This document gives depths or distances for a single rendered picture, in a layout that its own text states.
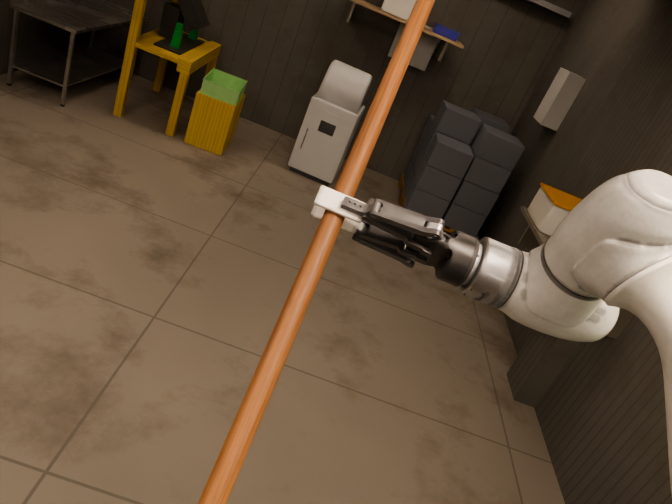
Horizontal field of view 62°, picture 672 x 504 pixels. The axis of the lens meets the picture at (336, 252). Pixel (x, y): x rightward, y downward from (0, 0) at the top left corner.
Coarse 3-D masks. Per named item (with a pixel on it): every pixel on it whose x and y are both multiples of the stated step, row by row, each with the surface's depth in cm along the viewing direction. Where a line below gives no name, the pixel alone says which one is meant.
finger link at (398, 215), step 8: (376, 200) 76; (384, 208) 75; (392, 208) 75; (400, 208) 75; (376, 216) 75; (384, 216) 75; (392, 216) 75; (400, 216) 75; (408, 216) 75; (416, 216) 75; (424, 216) 75; (392, 224) 76; (400, 224) 75; (408, 224) 75; (416, 224) 75; (424, 224) 75; (416, 232) 75; (424, 232) 74; (432, 232) 74; (440, 232) 74
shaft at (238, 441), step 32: (416, 0) 96; (416, 32) 92; (384, 96) 86; (352, 160) 82; (352, 192) 80; (320, 224) 78; (320, 256) 75; (288, 320) 71; (288, 352) 71; (256, 384) 68; (256, 416) 67; (224, 448) 65; (224, 480) 64
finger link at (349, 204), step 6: (348, 198) 77; (342, 204) 77; (348, 204) 77; (354, 204) 77; (360, 204) 77; (366, 204) 77; (372, 204) 76; (378, 204) 75; (348, 210) 77; (354, 210) 77; (360, 210) 77; (366, 210) 76; (378, 210) 75
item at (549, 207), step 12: (540, 192) 416; (552, 192) 406; (564, 192) 421; (540, 204) 408; (552, 204) 389; (564, 204) 389; (576, 204) 402; (540, 216) 400; (552, 216) 389; (564, 216) 388; (540, 228) 394; (552, 228) 393
